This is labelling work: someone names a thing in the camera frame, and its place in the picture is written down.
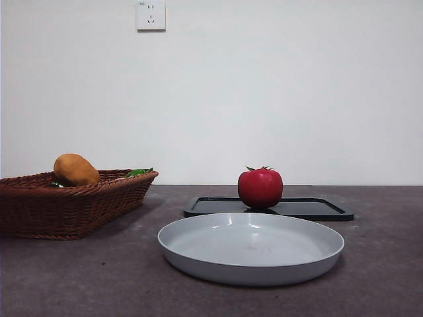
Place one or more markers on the black rectangular tray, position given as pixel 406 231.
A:
pixel 314 208

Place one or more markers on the dark green vegetable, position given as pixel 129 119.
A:
pixel 57 184

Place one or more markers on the white wall socket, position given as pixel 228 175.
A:
pixel 151 16

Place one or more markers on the bright green leafy vegetable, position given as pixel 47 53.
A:
pixel 135 172

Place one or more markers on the yellow-brown potato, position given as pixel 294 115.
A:
pixel 76 170

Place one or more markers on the grey round plate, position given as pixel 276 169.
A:
pixel 251 247

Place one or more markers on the brown wicker basket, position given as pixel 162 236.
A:
pixel 66 208

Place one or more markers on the red tomato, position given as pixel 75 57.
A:
pixel 261 188

